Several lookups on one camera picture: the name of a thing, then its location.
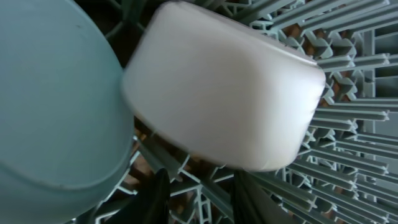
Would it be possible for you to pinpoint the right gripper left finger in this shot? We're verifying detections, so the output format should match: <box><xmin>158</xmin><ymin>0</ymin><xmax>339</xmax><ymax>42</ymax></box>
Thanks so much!
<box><xmin>105</xmin><ymin>168</ymin><xmax>170</xmax><ymax>224</ymax></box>

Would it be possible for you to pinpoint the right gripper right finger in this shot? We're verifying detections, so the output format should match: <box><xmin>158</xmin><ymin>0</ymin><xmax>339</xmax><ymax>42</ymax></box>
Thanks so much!
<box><xmin>233</xmin><ymin>170</ymin><xmax>295</xmax><ymax>224</ymax></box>

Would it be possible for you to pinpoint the light blue bowl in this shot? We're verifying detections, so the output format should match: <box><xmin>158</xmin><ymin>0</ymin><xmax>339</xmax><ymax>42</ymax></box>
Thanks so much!
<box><xmin>1</xmin><ymin>0</ymin><xmax>134</xmax><ymax>223</ymax></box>

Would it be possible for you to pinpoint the white pink bowl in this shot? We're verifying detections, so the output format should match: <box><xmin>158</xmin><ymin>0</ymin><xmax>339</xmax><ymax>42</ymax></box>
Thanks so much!
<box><xmin>121</xmin><ymin>1</ymin><xmax>326</xmax><ymax>171</ymax></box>

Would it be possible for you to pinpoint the grey dishwasher rack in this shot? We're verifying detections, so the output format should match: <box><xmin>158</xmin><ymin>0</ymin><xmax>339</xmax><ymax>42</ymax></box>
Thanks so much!
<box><xmin>73</xmin><ymin>0</ymin><xmax>397</xmax><ymax>223</ymax></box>

